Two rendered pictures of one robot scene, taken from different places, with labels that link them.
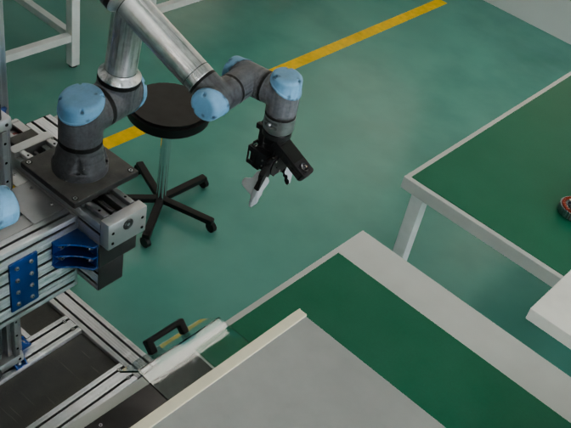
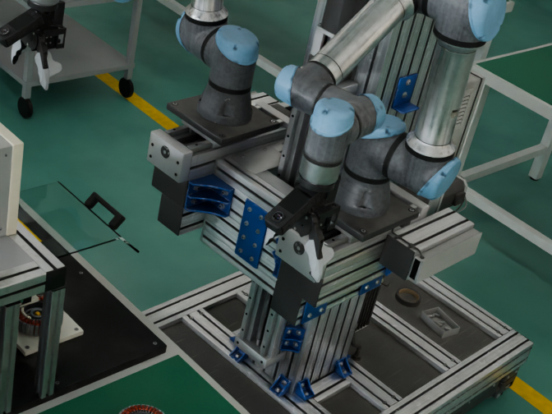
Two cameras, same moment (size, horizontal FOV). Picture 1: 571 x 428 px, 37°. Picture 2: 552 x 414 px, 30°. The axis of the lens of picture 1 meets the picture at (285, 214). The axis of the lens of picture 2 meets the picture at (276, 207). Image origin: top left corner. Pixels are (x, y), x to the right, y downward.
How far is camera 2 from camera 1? 2.43 m
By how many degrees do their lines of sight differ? 74
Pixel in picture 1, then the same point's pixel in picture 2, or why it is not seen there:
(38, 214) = not seen: hidden behind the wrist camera
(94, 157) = (348, 183)
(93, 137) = (354, 158)
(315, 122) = not seen: outside the picture
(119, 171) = (358, 223)
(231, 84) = (314, 83)
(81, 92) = (388, 121)
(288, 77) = (328, 103)
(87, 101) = not seen: hidden behind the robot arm
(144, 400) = (106, 301)
